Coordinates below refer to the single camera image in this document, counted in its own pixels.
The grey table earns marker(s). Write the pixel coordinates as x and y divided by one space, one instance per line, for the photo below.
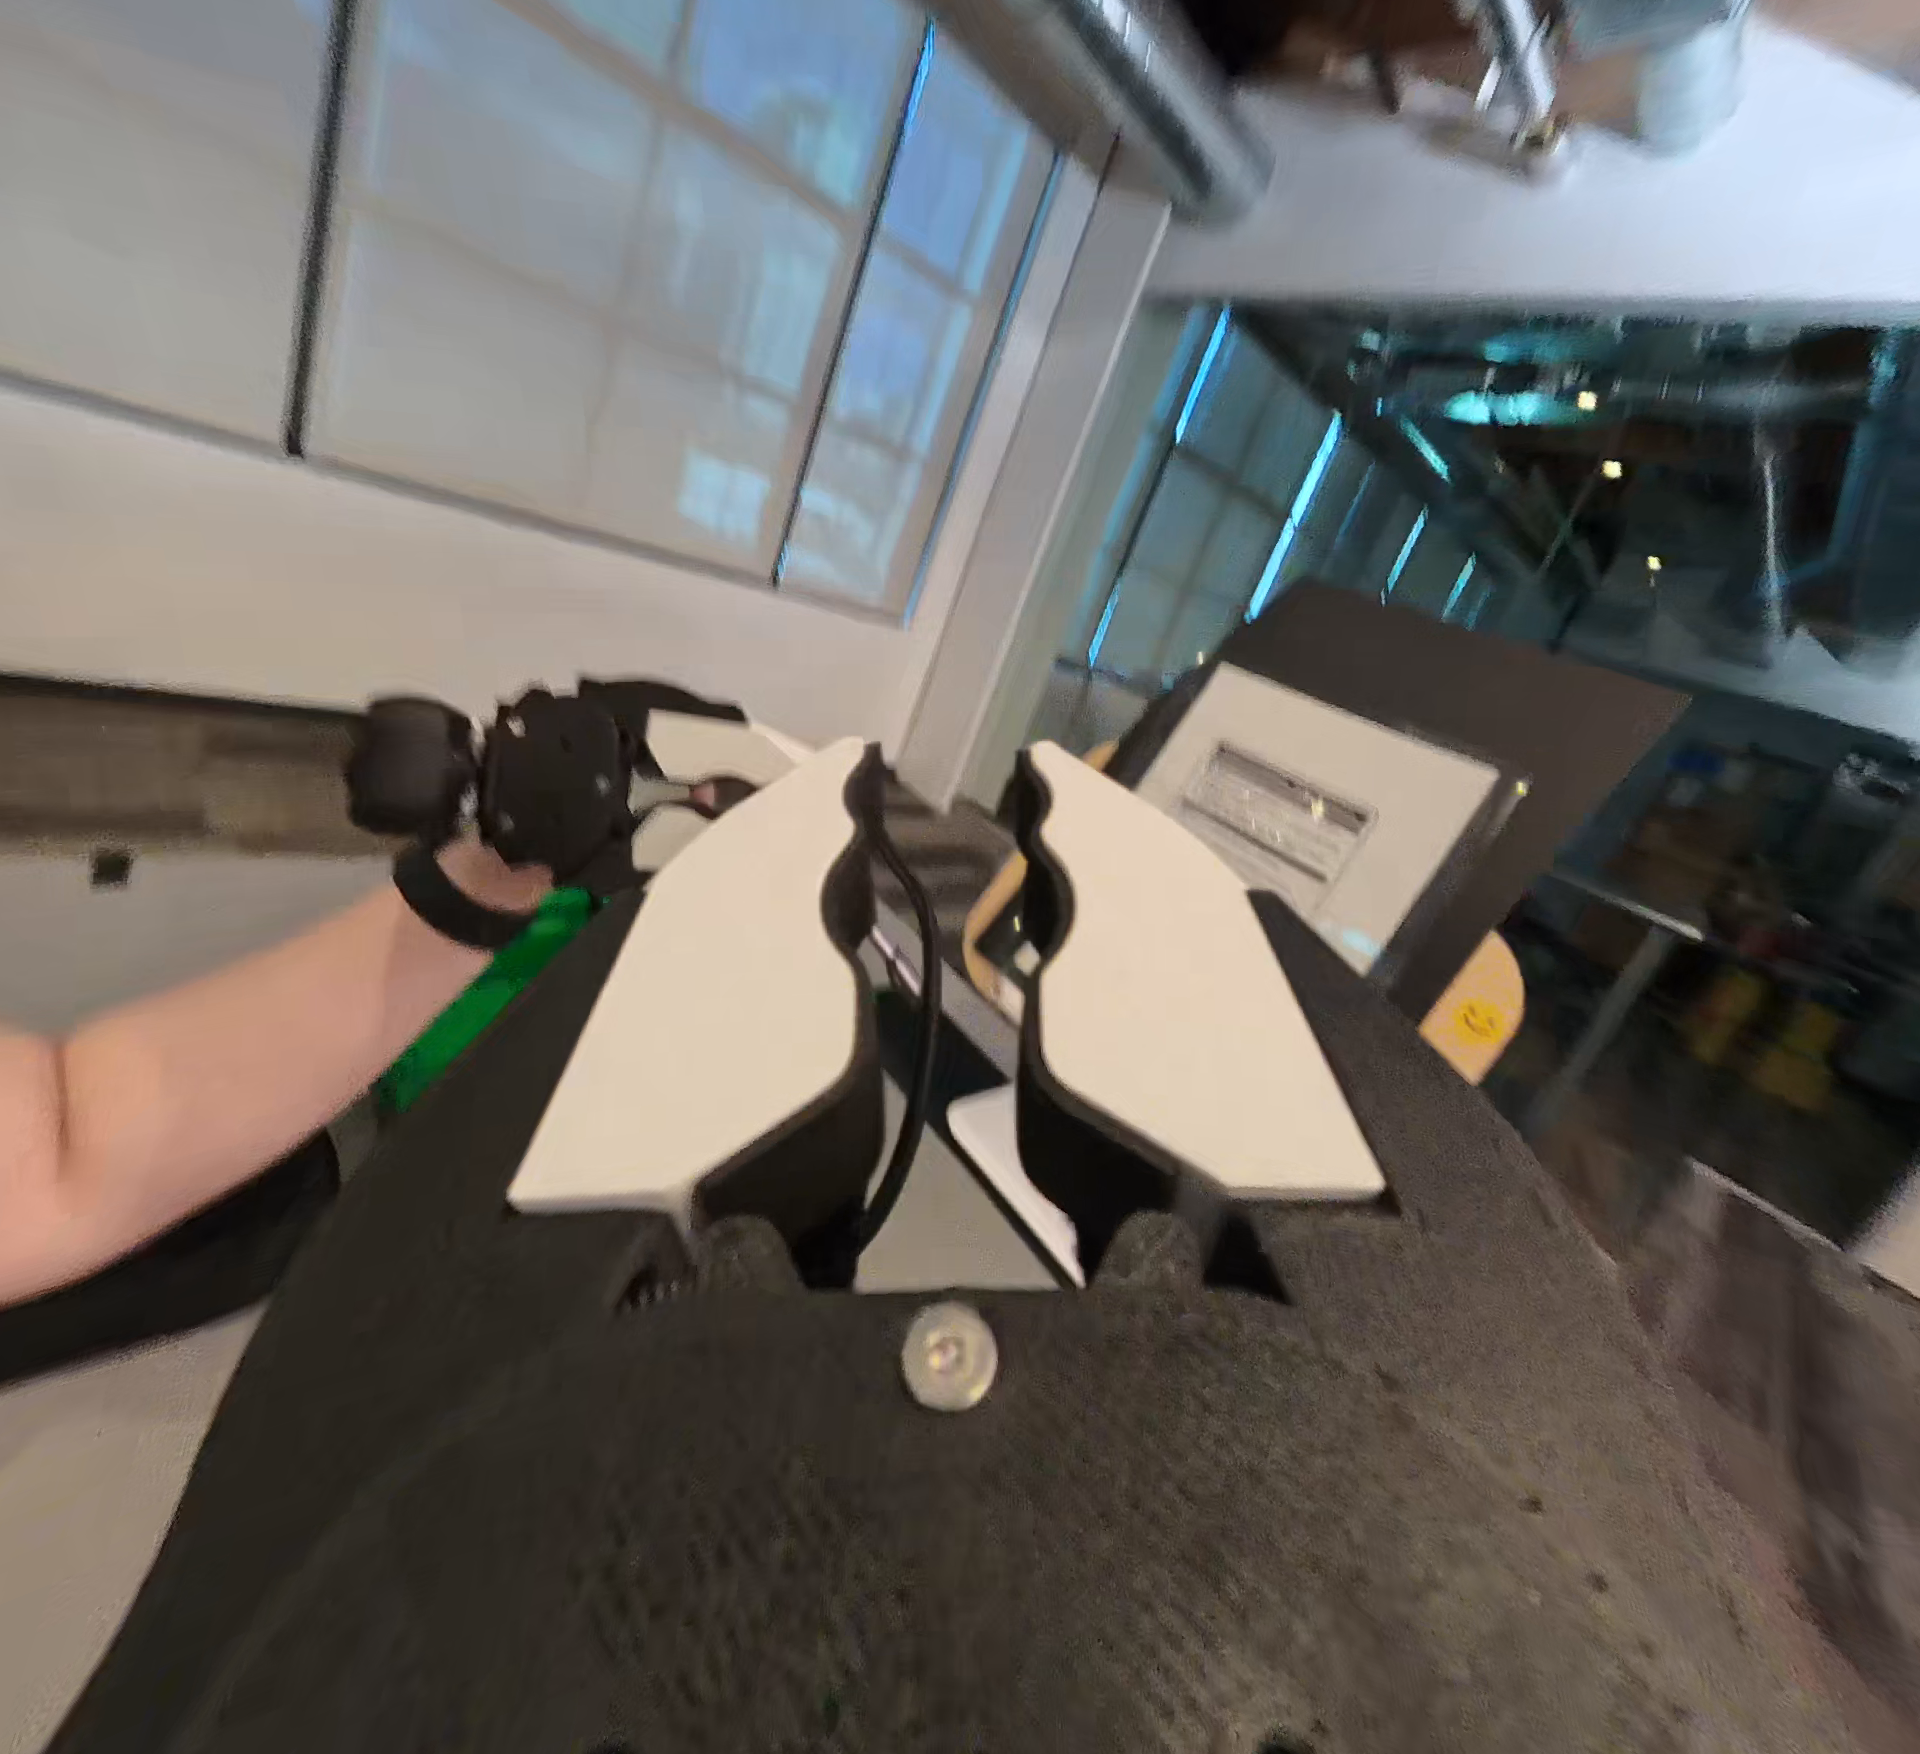
1629 908

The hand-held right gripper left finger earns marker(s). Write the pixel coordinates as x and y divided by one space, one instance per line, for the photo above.
704 1019

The black panel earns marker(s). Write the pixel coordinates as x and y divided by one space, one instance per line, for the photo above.
1576 765

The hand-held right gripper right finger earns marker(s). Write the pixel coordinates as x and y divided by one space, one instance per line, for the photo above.
1184 1019

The silver ceiling duct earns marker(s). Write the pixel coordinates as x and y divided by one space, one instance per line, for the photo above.
1095 29

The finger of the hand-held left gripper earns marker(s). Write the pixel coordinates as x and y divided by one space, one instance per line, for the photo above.
677 831
721 749

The person's left hand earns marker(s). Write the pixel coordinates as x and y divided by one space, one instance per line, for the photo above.
494 883

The large window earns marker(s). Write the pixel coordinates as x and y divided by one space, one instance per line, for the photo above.
569 210

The white board with label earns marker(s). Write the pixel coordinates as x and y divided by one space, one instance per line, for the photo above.
1411 765

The glass partition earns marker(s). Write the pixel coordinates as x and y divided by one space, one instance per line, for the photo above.
1245 494

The person's left forearm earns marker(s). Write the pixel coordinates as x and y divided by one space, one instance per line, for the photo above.
180 1109

